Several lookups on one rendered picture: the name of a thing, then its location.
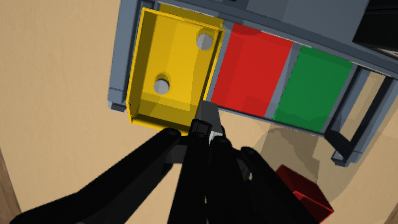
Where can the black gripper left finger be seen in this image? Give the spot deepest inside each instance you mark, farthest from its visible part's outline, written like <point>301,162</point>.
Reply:
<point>116,194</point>

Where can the yellow bin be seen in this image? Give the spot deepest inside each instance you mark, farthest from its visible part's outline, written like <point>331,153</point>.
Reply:
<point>166,49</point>

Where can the grey steel disc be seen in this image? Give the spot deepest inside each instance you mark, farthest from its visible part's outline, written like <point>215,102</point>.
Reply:
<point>161,86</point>
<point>204,41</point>

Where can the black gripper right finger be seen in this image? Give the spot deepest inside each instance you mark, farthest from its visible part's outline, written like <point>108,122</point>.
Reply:
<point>226,193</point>

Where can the red bin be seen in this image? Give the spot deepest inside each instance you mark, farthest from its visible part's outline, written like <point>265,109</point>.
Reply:
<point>305,189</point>

